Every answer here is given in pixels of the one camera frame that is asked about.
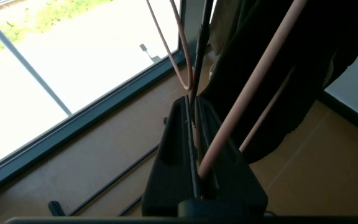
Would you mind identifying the black garment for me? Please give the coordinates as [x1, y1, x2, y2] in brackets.
[197, 0, 358, 165]

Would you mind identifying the brown curtain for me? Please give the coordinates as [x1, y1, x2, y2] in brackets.
[209, 0, 245, 56]

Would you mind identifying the black clothes rack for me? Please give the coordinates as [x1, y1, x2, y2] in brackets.
[47, 0, 214, 218]

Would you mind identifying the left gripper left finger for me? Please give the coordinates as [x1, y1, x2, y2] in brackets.
[141, 95, 200, 218]

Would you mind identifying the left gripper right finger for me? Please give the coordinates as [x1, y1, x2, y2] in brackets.
[194, 96, 269, 218]

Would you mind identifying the window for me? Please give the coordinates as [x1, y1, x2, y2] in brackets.
[0, 0, 198, 200]

